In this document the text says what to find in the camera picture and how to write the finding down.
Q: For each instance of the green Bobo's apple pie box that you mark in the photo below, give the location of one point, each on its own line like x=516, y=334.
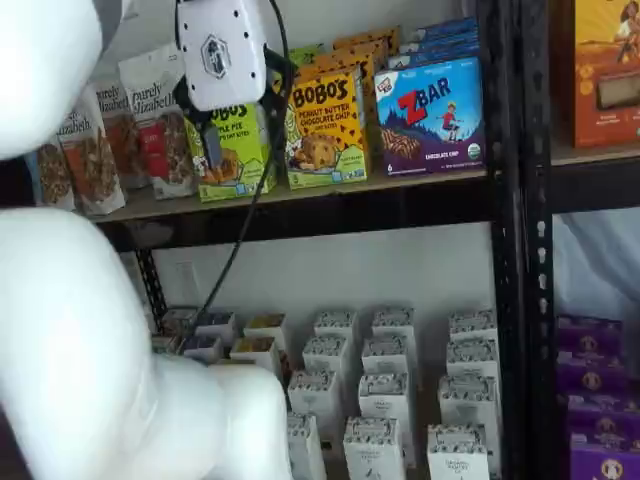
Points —
x=240, y=160
x=306, y=57

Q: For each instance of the white patterned carton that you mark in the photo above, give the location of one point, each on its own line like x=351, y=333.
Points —
x=372, y=450
x=385, y=355
x=335, y=325
x=472, y=360
x=394, y=322
x=472, y=325
x=305, y=445
x=457, y=455
x=312, y=395
x=470, y=405
x=325, y=355
x=382, y=400

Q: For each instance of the red label Purely Elizabeth bag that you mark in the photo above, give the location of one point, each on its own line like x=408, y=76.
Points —
x=160, y=145

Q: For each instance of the large orange cereal box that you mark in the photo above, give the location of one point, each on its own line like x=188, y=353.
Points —
x=605, y=75

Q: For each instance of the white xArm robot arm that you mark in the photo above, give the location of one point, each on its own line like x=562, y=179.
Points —
x=60, y=310

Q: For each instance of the white carton yellow top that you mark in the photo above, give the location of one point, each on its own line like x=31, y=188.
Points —
x=255, y=355
x=265, y=327

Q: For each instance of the purple snack box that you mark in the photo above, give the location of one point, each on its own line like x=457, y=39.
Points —
x=605, y=417
x=590, y=332
x=592, y=372
x=605, y=460

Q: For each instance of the white carton blue top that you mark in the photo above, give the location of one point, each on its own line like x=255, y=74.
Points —
x=202, y=347
x=215, y=325

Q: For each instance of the white plastic sheet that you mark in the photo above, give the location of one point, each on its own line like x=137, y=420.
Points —
x=595, y=265

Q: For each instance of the orange Bobo's peanut butter box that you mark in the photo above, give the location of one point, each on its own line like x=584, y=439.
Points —
x=367, y=100
x=325, y=130
x=372, y=42

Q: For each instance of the orange label Purely Elizabeth bag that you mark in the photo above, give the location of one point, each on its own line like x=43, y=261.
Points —
x=92, y=170

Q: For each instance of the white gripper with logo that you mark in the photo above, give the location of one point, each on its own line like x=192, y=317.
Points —
x=220, y=55

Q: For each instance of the blue ZBar chocolate chip box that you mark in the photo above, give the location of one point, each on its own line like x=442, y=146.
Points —
x=440, y=42
x=445, y=27
x=435, y=55
x=430, y=120

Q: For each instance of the Purely Elizabeth granola bag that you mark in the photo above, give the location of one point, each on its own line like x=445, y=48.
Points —
x=117, y=135

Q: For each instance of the black metal shelf rack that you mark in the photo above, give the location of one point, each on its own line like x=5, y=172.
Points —
x=537, y=300
x=505, y=250

